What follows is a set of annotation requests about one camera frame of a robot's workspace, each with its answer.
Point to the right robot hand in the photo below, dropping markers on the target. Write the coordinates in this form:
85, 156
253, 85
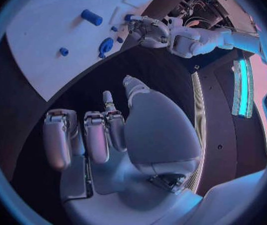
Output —
157, 127

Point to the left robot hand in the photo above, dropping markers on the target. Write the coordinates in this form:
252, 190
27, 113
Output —
148, 32

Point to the blue plug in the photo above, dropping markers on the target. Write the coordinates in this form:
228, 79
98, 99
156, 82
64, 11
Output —
128, 17

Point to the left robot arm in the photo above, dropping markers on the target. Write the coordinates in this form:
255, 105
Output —
208, 40

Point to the white task board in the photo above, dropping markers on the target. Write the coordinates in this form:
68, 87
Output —
60, 35

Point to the blue peg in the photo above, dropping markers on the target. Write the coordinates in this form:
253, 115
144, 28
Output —
114, 28
119, 39

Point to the blue gear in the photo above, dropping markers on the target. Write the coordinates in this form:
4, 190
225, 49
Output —
105, 46

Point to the blue long cylinder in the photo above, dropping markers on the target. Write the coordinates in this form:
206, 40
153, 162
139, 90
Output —
92, 17

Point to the workshop rack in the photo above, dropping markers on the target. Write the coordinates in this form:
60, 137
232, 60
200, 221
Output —
203, 5

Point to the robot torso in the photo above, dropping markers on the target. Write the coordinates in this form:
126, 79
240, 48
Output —
218, 116

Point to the blue short cylinder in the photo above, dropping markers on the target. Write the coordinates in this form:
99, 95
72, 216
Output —
64, 51

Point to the glowing light bar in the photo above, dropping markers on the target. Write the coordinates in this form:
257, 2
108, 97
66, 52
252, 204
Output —
242, 90

